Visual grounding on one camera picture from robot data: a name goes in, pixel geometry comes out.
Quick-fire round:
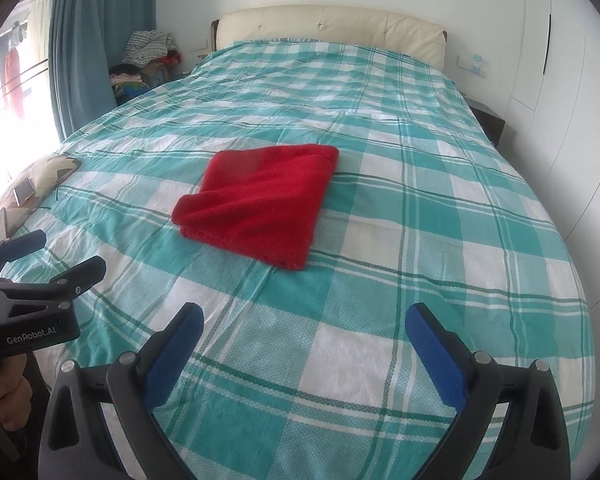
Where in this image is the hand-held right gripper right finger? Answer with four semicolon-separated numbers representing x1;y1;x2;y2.
405;302;572;480

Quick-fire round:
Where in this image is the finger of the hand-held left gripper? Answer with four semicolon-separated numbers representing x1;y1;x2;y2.
0;256;107;306
0;230;47;273

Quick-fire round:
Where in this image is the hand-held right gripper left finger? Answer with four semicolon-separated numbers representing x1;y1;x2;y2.
39;302;205;480

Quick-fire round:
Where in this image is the red sweater with white print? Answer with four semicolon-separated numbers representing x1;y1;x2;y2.
171;144;341;272

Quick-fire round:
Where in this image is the pile of mixed clothes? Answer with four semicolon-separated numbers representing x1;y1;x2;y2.
109;30;183;106

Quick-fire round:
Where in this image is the person's left hand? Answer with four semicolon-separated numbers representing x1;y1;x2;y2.
0;353;33;431

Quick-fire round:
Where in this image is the patterned beige pillow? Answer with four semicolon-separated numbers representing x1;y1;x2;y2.
0;154;83;241

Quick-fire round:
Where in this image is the bed with teal plaid sheet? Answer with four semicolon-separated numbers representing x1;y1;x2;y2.
0;37;596;480

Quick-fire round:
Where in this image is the red hanging garment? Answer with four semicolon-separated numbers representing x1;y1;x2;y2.
2;49;25;111

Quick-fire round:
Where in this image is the blue curtain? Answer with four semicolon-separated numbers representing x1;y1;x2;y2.
49;0;158;138

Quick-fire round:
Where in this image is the dark wooden nightstand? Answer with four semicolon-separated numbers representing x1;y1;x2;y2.
467;100;506;148

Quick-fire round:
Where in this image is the white wardrobe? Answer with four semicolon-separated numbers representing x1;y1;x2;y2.
510;0;600;311

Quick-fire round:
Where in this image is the cream padded headboard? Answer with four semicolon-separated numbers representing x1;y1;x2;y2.
216;5;447;68

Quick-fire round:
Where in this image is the thin black cable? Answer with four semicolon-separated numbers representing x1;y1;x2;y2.
27;187;63;211

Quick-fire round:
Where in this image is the white wall socket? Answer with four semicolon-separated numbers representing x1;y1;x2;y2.
457;54;491;77

